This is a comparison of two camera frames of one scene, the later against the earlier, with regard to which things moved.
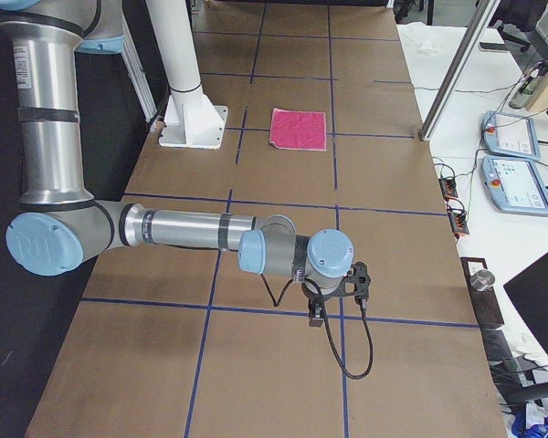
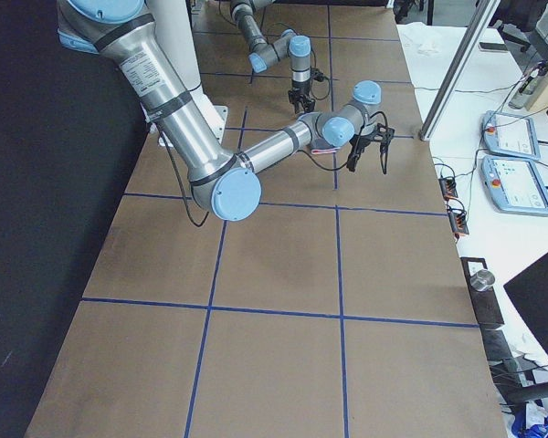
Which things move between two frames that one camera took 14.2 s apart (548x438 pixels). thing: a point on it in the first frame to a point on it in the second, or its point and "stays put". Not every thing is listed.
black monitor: x=540 y=294 stays put
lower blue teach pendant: x=515 y=185 stays put
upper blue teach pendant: x=511 y=135 stays put
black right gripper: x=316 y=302 to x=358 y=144
